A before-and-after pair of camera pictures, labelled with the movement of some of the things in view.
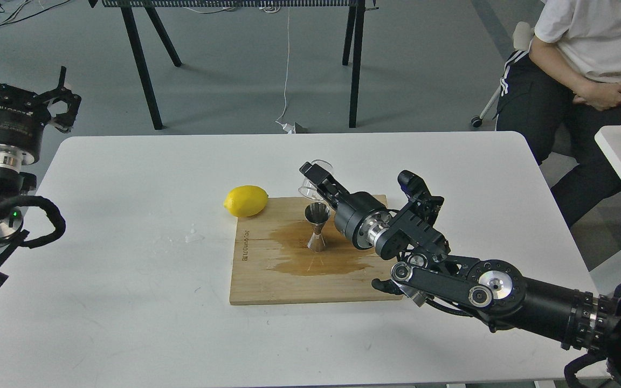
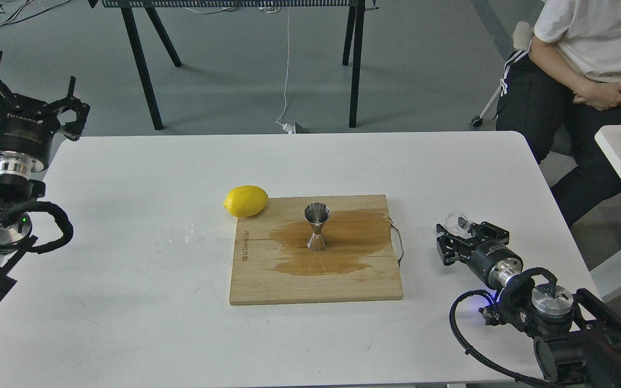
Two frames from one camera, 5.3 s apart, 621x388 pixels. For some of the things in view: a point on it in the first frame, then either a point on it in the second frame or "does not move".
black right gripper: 360,216 → 495,263
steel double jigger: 317,213 does not move
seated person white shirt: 590,62 does not move
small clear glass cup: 309,190 → 457,223
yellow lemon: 246,201 does not move
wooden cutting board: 272,264 does not move
